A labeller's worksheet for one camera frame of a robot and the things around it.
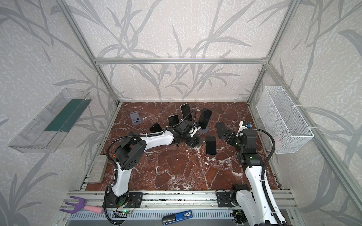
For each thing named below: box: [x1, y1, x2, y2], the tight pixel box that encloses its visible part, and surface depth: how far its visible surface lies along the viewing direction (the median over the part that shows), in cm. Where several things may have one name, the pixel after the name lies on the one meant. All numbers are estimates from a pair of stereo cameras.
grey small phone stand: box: [129, 111, 144, 126], surface depth 105 cm
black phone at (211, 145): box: [205, 135, 217, 155], surface depth 96 cm
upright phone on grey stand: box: [180, 102, 193, 122], surface depth 100 cm
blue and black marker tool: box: [161, 209, 193, 226], surface depth 67 cm
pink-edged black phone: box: [215, 121, 226, 139], surface depth 106 cm
